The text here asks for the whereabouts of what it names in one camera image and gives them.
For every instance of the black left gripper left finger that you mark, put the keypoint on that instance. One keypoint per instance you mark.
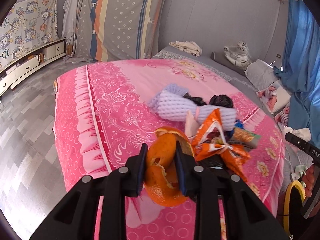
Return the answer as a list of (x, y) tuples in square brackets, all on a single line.
[(96, 205)]

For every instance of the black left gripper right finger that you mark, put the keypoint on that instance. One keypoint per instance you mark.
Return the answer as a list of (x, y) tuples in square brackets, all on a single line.
[(219, 193)]

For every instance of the orange peel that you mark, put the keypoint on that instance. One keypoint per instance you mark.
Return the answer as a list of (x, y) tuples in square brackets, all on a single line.
[(160, 179)]

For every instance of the yellow rim trash bin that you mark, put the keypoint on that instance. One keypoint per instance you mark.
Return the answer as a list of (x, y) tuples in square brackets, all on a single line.
[(292, 215)]

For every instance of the right hand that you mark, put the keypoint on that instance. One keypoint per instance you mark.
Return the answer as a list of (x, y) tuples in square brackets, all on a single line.
[(309, 180)]

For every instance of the baby print pillow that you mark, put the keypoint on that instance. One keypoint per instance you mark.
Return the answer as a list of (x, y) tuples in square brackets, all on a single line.
[(277, 101)]

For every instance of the grey snack packet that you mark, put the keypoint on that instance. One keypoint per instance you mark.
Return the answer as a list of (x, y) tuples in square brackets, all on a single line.
[(245, 138)]

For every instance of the blue curtain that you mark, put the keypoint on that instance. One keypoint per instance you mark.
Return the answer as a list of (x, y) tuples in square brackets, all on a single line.
[(300, 73)]

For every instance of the orange snack wrapper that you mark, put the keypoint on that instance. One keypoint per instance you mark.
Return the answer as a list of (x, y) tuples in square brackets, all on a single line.
[(210, 140)]

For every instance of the grey quilted pillow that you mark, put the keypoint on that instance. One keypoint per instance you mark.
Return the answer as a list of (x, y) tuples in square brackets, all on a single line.
[(260, 74)]

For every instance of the pink floral blanket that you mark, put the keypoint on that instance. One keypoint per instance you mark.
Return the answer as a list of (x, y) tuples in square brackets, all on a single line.
[(103, 118)]

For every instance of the white tiger plush toy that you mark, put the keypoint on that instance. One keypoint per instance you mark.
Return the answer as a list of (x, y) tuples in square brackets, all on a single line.
[(238, 55)]

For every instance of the purple foam fruit net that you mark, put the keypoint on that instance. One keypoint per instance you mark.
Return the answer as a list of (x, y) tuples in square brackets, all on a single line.
[(170, 104)]

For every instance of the white drawer cabinet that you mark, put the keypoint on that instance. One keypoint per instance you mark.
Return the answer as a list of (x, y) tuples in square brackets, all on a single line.
[(20, 69)]

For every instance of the cream crumpled cloth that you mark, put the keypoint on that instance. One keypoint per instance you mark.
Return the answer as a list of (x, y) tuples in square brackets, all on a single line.
[(189, 47)]

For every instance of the cartoon print sheet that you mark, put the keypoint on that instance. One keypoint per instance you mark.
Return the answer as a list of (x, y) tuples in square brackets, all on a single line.
[(28, 25)]

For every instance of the striped grey upright mattress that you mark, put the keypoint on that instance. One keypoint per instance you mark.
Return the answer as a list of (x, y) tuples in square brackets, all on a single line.
[(110, 30)]

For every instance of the white hanging garment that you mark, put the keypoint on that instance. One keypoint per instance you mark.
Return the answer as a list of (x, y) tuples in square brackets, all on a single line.
[(71, 12)]

